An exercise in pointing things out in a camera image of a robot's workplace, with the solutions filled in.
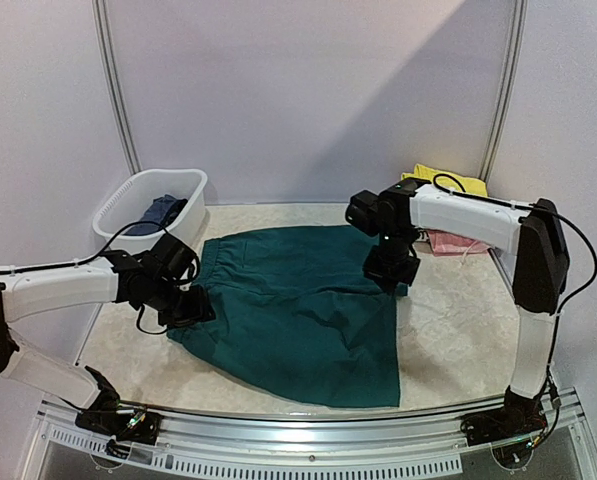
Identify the yellow folded shorts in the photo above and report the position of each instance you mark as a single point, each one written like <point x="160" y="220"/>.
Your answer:
<point x="448" y="179"/>

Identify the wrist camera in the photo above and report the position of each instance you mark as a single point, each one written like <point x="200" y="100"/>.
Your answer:
<point x="362" y="212"/>
<point x="170" y="252"/>

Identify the aluminium front rail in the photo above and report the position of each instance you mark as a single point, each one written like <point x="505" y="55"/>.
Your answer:
<point x="428" y="444"/>

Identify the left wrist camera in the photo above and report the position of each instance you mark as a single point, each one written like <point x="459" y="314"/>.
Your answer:
<point x="170" y="252"/>

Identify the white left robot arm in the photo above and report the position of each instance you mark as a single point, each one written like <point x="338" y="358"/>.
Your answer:
<point x="161" y="282"/>

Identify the navy blue garment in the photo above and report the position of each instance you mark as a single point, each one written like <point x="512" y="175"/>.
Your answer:
<point x="162" y="212"/>

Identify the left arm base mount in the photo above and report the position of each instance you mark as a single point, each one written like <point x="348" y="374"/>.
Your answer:
<point x="122" y="425"/>

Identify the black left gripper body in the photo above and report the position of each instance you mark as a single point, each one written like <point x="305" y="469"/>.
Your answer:
<point x="175" y="308"/>

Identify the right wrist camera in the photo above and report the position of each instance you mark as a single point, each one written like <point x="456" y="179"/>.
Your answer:
<point x="362" y="212"/>

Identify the pink folded garment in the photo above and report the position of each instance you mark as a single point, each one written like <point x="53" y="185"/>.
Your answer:
<point x="447" y="244"/>

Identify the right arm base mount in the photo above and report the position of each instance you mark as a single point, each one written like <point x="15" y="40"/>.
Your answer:
<point x="516" y="429"/>

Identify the aluminium frame post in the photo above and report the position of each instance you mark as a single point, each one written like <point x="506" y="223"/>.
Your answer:
<point x="111" y="74"/>
<point x="506" y="86"/>

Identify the right aluminium frame post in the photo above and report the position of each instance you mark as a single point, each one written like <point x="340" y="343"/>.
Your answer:
<point x="506" y="86"/>

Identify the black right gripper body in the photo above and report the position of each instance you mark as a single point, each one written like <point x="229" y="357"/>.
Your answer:
<point x="390" y="270"/>

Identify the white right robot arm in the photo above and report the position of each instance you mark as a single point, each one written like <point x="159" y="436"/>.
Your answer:
<point x="530" y="233"/>

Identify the left aluminium frame post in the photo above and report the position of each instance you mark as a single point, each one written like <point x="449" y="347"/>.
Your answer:
<point x="111" y="74"/>

